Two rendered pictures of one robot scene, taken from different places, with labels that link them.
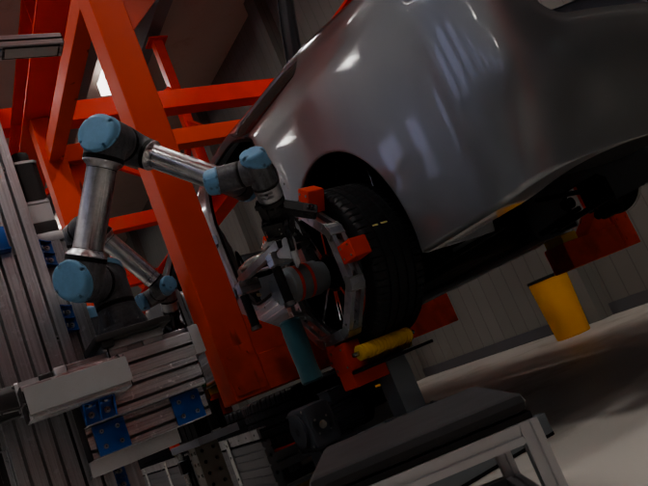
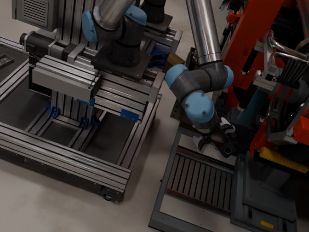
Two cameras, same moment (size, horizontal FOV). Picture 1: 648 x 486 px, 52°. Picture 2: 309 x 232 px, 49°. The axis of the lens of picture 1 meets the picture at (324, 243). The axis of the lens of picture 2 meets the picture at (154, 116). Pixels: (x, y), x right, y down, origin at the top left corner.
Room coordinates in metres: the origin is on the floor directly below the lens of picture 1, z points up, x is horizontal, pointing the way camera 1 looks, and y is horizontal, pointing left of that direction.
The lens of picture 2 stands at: (1.03, -0.25, 1.61)
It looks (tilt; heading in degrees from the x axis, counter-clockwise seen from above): 39 degrees down; 35
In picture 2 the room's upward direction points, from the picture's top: 19 degrees clockwise
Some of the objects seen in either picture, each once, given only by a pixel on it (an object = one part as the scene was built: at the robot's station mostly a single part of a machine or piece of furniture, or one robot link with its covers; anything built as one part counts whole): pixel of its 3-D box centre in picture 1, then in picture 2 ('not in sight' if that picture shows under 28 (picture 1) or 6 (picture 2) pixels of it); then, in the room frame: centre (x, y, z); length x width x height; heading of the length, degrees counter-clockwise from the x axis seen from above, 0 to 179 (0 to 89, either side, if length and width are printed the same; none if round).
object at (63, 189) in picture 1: (89, 276); not in sight; (4.47, 1.60, 1.75); 0.19 x 0.19 x 2.45; 32
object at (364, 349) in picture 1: (384, 343); (283, 159); (2.54, -0.07, 0.51); 0.29 x 0.06 x 0.06; 122
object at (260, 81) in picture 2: (280, 257); (265, 79); (2.33, 0.17, 0.93); 0.09 x 0.05 x 0.05; 122
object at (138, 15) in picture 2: (106, 283); (129, 23); (1.96, 0.66, 0.98); 0.13 x 0.12 x 0.14; 170
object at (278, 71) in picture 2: (300, 282); (283, 84); (2.55, 0.14, 0.85); 0.21 x 0.14 x 0.14; 122
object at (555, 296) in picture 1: (559, 305); not in sight; (6.31, -1.80, 0.29); 0.39 x 0.37 x 0.59; 121
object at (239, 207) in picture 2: not in sight; (263, 195); (2.64, -0.08, 0.13); 0.50 x 0.36 x 0.10; 32
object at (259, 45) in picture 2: (248, 285); (264, 46); (2.62, 0.35, 0.93); 0.09 x 0.05 x 0.05; 122
